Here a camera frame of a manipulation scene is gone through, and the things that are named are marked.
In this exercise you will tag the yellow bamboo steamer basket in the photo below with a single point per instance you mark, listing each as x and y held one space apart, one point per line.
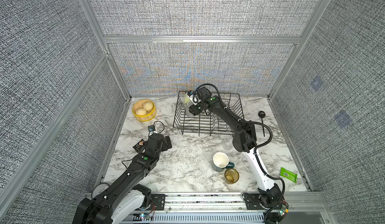
149 116

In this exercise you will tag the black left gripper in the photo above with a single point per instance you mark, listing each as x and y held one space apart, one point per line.
165 146

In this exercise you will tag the steamed bun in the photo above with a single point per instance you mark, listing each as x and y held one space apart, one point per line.
140 111
148 106

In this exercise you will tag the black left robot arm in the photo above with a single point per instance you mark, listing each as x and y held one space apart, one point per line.
100 209

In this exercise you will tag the grey mug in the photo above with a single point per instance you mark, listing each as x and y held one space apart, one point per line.
187 110

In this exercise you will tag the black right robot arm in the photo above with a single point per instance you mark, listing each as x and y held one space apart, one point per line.
271 189

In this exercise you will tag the amber glass cup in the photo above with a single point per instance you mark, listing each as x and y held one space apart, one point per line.
231 176

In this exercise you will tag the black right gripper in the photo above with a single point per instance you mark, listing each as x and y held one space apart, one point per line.
193 110

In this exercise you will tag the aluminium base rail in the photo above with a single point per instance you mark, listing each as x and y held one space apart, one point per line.
230 208

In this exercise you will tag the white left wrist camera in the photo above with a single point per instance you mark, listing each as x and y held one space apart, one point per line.
151 130

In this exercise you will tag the small brown black packet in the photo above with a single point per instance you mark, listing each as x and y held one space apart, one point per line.
138 147

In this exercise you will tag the black wire dish rack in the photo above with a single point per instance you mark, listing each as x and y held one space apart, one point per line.
206 122

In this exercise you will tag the light green mug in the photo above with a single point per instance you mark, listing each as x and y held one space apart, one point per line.
187 101

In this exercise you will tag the green snack packet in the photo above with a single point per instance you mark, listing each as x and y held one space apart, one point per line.
288 175

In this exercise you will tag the dark green mug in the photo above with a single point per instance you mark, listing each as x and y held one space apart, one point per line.
220 162

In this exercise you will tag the black ladle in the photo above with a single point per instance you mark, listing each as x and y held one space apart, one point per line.
262 115

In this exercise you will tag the right steamed bun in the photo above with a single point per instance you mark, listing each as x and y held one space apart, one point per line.
148 106

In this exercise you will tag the left steamed bun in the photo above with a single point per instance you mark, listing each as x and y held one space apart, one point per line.
140 111

